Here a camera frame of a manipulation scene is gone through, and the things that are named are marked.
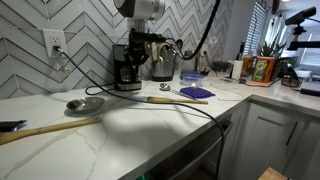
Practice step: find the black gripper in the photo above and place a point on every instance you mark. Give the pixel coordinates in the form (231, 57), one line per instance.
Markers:
(137, 48)

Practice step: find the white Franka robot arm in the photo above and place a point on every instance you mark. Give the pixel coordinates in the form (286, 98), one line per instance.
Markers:
(143, 8)

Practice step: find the black silver coffee machine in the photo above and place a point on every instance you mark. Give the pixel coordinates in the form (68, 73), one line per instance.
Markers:
(119, 53)

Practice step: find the wooden turner in holder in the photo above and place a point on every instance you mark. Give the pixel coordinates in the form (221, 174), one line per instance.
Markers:
(149, 51)

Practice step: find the wooden ladle round cup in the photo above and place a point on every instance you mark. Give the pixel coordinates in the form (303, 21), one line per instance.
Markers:
(156, 50)

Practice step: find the steel utensil holder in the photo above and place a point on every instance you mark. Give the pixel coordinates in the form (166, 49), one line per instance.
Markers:
(163, 70)

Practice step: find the steel ladle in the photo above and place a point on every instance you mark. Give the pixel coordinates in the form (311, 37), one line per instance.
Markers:
(164, 87)

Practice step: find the black slotted spoon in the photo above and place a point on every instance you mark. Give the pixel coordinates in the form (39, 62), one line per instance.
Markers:
(179, 43)

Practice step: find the short wooden spatula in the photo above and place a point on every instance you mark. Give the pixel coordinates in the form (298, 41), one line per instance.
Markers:
(173, 100)

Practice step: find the plastic container blue lid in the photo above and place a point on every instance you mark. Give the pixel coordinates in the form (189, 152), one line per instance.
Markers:
(191, 78)

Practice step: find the purple square plate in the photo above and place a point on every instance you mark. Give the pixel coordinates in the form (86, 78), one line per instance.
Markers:
(198, 92)

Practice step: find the small steel bowl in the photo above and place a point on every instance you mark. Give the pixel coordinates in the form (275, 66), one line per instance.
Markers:
(85, 105)

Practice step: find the dark bowl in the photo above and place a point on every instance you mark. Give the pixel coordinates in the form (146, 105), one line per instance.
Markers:
(221, 66)

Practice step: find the white paper towel roll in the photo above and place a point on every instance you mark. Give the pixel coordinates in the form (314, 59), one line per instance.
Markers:
(237, 70)

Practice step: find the stainless dishwasher front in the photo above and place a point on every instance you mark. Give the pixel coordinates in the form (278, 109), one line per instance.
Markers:
(186, 156)

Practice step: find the yellow bottle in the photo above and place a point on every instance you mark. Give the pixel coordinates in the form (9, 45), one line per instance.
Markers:
(247, 65)

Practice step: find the long wooden spoon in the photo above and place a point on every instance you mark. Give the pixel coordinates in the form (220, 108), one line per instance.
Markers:
(50, 128)

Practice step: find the white window blinds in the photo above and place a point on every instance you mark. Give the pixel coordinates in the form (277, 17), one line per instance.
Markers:
(255, 30)

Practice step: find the orange green drink canister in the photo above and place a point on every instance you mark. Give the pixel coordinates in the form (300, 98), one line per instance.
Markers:
(263, 70)

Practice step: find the green potted plant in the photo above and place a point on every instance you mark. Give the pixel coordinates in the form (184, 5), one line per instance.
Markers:
(271, 48)

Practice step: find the grey cabinet door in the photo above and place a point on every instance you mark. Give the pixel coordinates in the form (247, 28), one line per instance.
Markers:
(266, 143)

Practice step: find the flat black device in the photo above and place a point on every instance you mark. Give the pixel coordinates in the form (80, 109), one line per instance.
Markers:
(310, 90)

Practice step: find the light wooden block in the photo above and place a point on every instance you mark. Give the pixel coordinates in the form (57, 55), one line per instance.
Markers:
(271, 175)

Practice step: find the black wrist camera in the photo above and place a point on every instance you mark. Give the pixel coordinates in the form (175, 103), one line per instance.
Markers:
(150, 36)

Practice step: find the white wall outlet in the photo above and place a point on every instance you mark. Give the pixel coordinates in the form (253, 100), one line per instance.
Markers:
(53, 38)

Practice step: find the black camera on mount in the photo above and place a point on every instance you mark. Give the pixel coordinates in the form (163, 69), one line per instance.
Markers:
(300, 16)

